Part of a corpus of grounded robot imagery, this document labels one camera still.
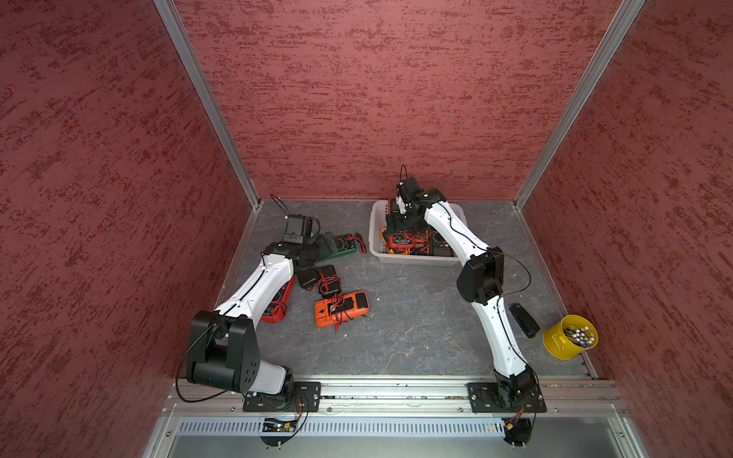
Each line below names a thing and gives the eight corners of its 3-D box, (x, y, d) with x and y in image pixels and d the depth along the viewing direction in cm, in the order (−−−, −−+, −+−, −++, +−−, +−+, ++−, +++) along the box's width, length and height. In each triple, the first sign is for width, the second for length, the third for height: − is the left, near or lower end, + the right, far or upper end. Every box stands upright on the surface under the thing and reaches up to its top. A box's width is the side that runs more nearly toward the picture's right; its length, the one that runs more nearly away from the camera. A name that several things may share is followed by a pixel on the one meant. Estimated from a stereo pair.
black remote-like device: (527, 339, 86) (533, 335, 83) (507, 309, 93) (511, 304, 90) (536, 335, 87) (542, 331, 84) (515, 306, 93) (520, 301, 90)
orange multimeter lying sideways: (317, 328, 87) (315, 322, 83) (315, 308, 92) (312, 301, 88) (371, 314, 90) (371, 308, 86) (366, 296, 95) (366, 289, 91)
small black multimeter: (317, 298, 94) (315, 292, 90) (321, 271, 101) (319, 264, 97) (339, 298, 94) (338, 293, 91) (342, 271, 101) (341, 264, 97)
